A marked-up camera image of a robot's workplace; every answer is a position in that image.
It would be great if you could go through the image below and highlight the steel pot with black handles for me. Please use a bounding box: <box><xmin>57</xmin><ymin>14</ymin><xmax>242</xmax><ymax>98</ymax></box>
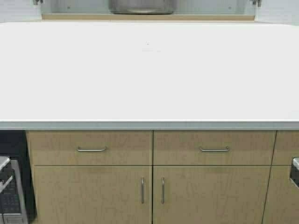
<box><xmin>108</xmin><ymin>0</ymin><xmax>177</xmax><ymax>14</ymax></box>

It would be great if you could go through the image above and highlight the right lower cabinet door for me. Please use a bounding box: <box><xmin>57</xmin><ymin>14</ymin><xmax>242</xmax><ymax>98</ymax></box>
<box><xmin>153</xmin><ymin>166</ymin><xmax>270</xmax><ymax>224</ymax></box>

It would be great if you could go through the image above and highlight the cabinet door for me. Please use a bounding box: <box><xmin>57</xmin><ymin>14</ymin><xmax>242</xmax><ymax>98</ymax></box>
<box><xmin>34</xmin><ymin>166</ymin><xmax>151</xmax><ymax>224</ymax></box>
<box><xmin>153</xmin><ymin>166</ymin><xmax>270</xmax><ymax>224</ymax></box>

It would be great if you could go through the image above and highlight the left lower cabinet door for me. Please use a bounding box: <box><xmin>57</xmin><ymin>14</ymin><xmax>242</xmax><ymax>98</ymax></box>
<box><xmin>34</xmin><ymin>166</ymin><xmax>151</xmax><ymax>224</ymax></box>

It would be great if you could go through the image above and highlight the upper cabinet bottom shelf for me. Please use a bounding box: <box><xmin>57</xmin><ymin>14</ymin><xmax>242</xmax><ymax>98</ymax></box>
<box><xmin>42</xmin><ymin>13</ymin><xmax>255</xmax><ymax>22</ymax></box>

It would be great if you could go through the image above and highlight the right lower drawer front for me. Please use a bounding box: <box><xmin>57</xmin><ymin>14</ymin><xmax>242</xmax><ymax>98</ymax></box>
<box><xmin>154</xmin><ymin>131</ymin><xmax>276</xmax><ymax>166</ymax></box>

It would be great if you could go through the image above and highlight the left lower drawer front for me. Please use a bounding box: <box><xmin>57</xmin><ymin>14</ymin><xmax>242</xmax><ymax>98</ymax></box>
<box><xmin>26</xmin><ymin>131</ymin><xmax>152</xmax><ymax>166</ymax></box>

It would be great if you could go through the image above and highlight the far right drawer front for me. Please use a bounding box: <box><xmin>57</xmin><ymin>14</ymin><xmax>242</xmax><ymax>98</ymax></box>
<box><xmin>272</xmin><ymin>131</ymin><xmax>299</xmax><ymax>166</ymax></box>

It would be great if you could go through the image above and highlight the far right lower door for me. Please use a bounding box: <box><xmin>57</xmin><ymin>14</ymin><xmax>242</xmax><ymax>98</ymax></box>
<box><xmin>263</xmin><ymin>166</ymin><xmax>299</xmax><ymax>224</ymax></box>

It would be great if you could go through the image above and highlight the stainless steel microwave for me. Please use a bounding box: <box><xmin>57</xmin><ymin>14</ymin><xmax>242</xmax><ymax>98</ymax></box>
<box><xmin>0</xmin><ymin>160</ymin><xmax>29</xmax><ymax>224</ymax></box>

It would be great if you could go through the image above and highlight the white wall outlet plate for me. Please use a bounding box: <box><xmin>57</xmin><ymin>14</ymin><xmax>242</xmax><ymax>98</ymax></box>
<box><xmin>141</xmin><ymin>40</ymin><xmax>162</xmax><ymax>52</ymax></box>

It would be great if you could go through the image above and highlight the left lower door handle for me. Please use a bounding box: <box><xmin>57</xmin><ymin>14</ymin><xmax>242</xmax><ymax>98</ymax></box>
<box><xmin>141</xmin><ymin>177</ymin><xmax>144</xmax><ymax>204</ymax></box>

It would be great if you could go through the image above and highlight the door handle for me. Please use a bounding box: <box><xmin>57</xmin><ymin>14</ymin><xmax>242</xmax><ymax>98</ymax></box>
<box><xmin>141</xmin><ymin>177</ymin><xmax>144</xmax><ymax>204</ymax></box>
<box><xmin>161</xmin><ymin>177</ymin><xmax>165</xmax><ymax>204</ymax></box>

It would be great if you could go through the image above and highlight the right lower door handle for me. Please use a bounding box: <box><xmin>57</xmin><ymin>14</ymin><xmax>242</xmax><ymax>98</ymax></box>
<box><xmin>161</xmin><ymin>177</ymin><xmax>165</xmax><ymax>204</ymax></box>

